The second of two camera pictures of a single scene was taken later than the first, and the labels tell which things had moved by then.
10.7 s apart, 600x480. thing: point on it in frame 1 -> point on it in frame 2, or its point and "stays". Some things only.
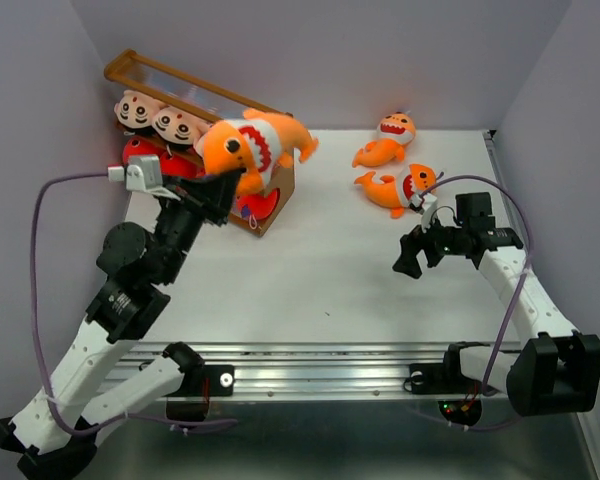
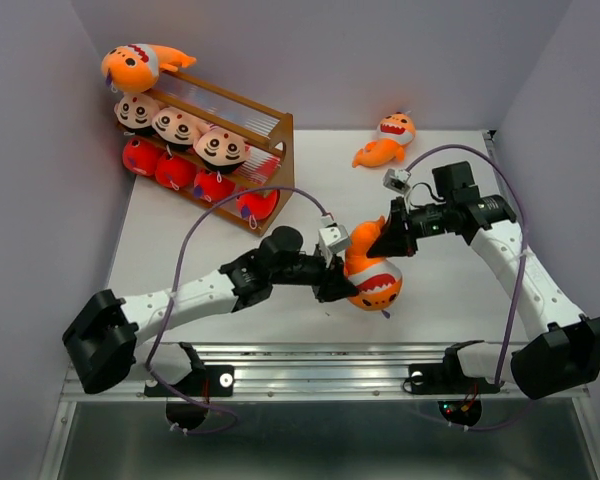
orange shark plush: [394, 131] stays
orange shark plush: [258, 144] -> [133, 68]
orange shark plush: [397, 194] -> [378, 280]
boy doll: [134, 111] stays
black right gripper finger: [410, 244] -> [392, 242]
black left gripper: [212, 196] -> [332, 283]
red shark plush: [260, 206] stays
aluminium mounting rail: [320, 372] stays
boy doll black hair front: [179, 130] stays
